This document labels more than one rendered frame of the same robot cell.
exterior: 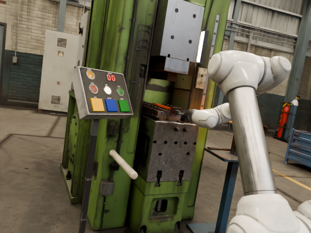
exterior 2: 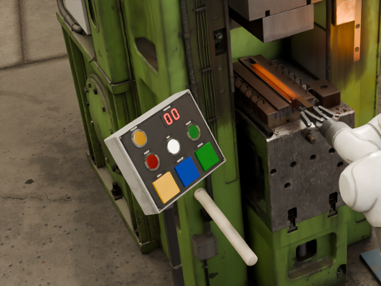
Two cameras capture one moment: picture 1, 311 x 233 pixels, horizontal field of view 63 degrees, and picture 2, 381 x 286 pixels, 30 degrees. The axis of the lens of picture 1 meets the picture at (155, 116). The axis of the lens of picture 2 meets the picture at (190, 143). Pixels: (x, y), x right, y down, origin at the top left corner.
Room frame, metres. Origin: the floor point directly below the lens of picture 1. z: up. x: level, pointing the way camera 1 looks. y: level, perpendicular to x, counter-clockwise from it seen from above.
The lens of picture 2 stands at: (-0.39, 0.00, 2.38)
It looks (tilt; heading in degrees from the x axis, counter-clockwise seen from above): 34 degrees down; 7
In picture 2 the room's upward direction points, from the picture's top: 7 degrees counter-clockwise
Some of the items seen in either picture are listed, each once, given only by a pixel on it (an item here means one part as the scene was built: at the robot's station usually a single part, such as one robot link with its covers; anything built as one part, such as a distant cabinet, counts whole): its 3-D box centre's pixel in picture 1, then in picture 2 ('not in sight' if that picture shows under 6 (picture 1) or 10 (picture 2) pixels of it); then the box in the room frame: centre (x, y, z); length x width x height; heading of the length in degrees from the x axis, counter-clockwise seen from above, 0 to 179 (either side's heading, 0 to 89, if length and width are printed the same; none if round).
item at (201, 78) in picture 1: (201, 78); (344, 1); (2.13, -0.32, 1.27); 0.09 x 0.02 x 0.17; 117
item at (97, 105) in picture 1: (96, 105); (165, 187); (1.39, 0.32, 1.01); 0.07 x 0.05 x 0.07; 142
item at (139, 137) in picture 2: (90, 74); (139, 138); (1.44, 0.39, 1.16); 0.05 x 0.03 x 0.04; 117
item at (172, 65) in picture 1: (163, 65); (259, 3); (2.06, 0.00, 1.32); 0.42 x 0.20 x 0.10; 27
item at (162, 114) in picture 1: (157, 110); (263, 88); (2.06, 0.00, 0.96); 0.42 x 0.20 x 0.09; 27
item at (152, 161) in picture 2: (93, 88); (152, 162); (1.41, 0.36, 1.09); 0.05 x 0.03 x 0.04; 117
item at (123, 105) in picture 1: (123, 106); (206, 156); (1.54, 0.20, 1.01); 0.07 x 0.05 x 0.07; 142
